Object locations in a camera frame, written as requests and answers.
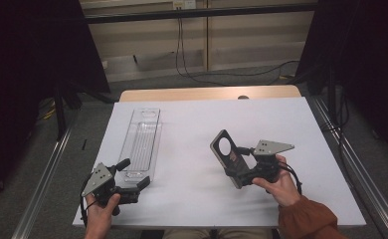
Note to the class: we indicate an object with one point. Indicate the white board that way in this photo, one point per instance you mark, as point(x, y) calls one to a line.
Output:
point(195, 205)

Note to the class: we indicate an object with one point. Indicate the wooden table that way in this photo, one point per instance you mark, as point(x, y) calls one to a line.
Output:
point(198, 94)

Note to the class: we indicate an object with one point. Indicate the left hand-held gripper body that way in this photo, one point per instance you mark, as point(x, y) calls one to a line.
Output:
point(97, 179)

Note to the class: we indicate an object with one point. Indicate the small black floor piece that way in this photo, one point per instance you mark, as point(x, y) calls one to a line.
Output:
point(84, 144)

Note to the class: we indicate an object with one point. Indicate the person's left hand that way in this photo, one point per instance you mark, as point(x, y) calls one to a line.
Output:
point(99, 219)

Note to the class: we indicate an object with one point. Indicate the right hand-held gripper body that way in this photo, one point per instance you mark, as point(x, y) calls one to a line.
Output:
point(271, 147)

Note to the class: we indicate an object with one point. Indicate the clear plastic tray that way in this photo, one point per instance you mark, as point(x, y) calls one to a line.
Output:
point(142, 142)

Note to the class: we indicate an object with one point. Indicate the black metal stand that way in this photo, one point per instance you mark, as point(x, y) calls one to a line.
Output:
point(60, 113)

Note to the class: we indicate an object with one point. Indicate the black curtain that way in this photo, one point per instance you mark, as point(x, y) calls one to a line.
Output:
point(367, 66)
point(26, 66)

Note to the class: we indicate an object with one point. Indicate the person's right hand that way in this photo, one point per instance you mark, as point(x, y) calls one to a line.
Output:
point(281, 189)

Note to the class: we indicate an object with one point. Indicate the black horizontal bar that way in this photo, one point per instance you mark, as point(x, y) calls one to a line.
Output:
point(198, 13)

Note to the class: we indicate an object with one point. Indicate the white wall outlet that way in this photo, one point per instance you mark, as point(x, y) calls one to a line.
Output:
point(184, 4)

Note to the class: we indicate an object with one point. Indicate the dark table grommet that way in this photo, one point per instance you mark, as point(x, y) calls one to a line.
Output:
point(243, 97)

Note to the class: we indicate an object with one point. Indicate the metal floor rail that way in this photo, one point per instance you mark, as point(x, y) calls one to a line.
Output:
point(44, 182)
point(374, 186)

